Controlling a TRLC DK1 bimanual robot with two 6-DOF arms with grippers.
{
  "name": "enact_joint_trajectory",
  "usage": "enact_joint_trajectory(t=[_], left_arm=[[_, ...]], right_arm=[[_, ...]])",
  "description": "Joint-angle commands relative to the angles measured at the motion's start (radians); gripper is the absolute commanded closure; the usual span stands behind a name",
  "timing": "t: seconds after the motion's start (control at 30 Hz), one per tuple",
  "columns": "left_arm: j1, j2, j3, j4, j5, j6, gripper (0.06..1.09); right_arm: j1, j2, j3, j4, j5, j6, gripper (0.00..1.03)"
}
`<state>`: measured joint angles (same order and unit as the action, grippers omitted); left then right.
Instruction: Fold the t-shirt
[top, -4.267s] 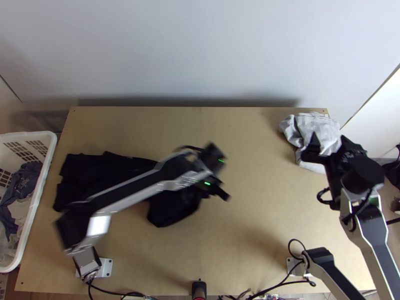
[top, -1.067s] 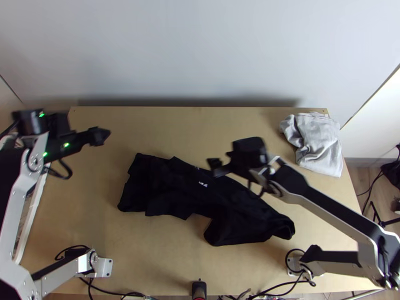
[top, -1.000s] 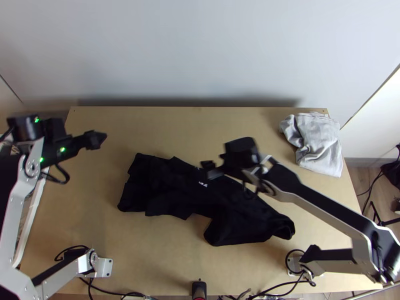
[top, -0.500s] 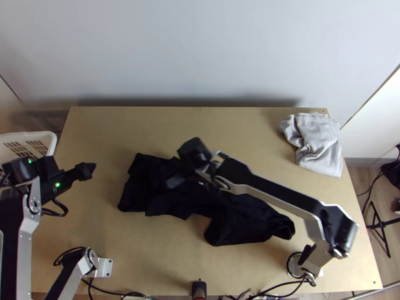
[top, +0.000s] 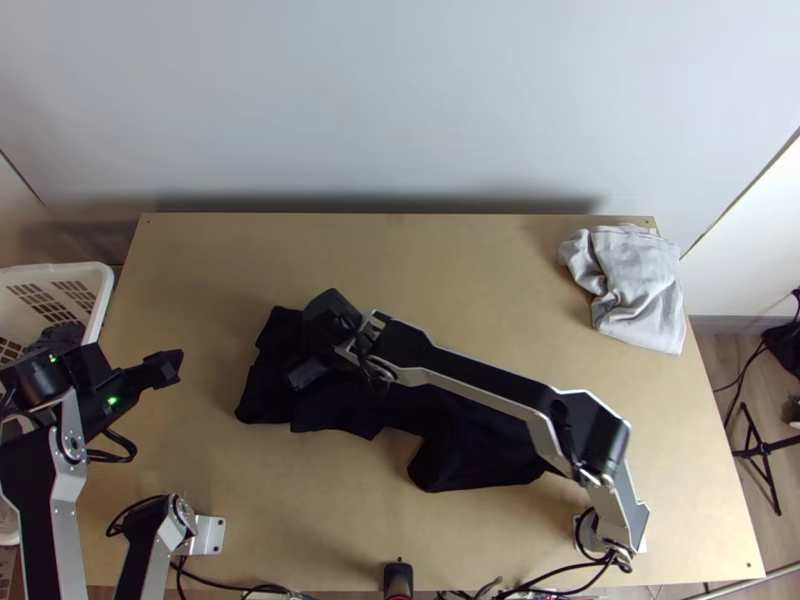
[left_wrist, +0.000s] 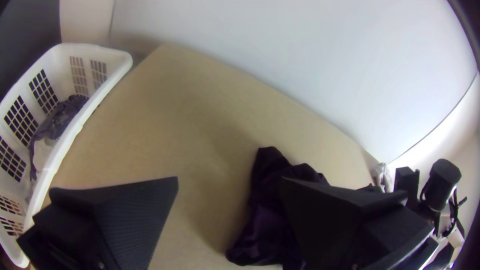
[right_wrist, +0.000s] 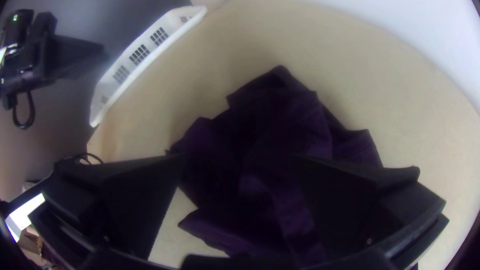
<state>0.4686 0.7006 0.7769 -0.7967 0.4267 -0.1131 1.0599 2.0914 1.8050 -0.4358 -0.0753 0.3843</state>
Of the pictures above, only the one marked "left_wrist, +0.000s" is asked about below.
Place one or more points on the grey t-shirt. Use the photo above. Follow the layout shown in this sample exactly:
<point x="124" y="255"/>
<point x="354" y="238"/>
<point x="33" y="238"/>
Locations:
<point x="380" y="176"/>

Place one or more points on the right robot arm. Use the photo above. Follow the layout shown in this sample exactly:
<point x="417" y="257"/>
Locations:
<point x="442" y="180"/>

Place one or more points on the heap of clothes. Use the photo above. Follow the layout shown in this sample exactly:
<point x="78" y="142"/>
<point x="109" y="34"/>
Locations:
<point x="60" y="116"/>

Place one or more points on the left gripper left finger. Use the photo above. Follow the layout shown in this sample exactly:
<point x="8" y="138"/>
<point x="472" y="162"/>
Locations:
<point x="123" y="217"/>

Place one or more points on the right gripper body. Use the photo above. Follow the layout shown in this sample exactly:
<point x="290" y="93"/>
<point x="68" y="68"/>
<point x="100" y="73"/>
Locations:
<point x="407" y="180"/>

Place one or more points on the white laundry basket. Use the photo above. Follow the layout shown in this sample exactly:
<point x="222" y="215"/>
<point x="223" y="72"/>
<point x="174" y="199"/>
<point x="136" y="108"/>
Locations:
<point x="56" y="60"/>

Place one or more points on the dark t-shirt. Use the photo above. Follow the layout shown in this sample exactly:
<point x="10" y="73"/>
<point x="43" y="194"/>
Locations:
<point x="270" y="210"/>

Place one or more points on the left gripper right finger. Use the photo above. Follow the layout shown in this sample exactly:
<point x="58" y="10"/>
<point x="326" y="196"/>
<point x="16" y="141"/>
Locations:
<point x="337" y="221"/>

